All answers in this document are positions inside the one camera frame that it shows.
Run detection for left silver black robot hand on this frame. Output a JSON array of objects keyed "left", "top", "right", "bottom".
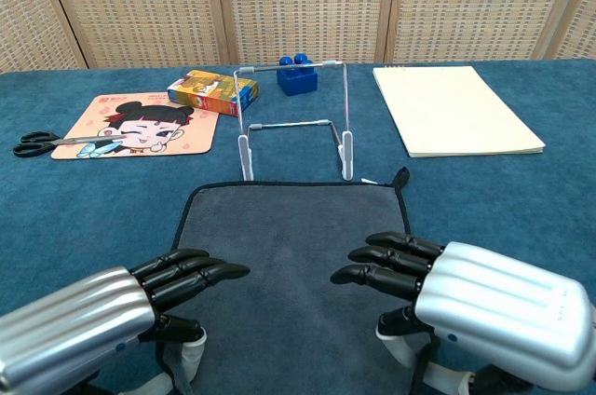
[{"left": 0, "top": 248, "right": 251, "bottom": 395}]

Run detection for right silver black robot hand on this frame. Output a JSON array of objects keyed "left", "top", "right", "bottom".
[{"left": 329, "top": 231, "right": 596, "bottom": 395}]

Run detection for grey and blue cloth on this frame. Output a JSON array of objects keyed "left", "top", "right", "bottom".
[{"left": 156, "top": 166, "right": 441, "bottom": 395}]

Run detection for teal table cover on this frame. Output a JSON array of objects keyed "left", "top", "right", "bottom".
[{"left": 0, "top": 58, "right": 596, "bottom": 395}]

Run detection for cartoon girl mouse pad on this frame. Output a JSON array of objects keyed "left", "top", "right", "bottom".
[{"left": 49, "top": 91, "right": 221, "bottom": 161}]

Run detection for pale yellow notepad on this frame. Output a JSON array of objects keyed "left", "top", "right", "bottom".
[{"left": 372, "top": 64, "right": 547, "bottom": 159}]

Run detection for colourful cardboard box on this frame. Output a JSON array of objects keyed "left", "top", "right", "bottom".
[{"left": 166, "top": 69, "right": 260, "bottom": 117}]

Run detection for blue building block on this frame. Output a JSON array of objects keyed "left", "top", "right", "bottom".
[{"left": 276, "top": 52, "right": 319, "bottom": 98}]

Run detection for woven folding screen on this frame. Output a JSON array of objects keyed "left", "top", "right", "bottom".
[{"left": 0, "top": 0, "right": 596, "bottom": 74}]

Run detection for black handled scissors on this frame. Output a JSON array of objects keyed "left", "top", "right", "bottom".
[{"left": 12, "top": 130, "right": 115, "bottom": 157}]

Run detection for metal wire rack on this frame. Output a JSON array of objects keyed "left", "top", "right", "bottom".
[{"left": 232, "top": 59, "right": 356, "bottom": 182}]

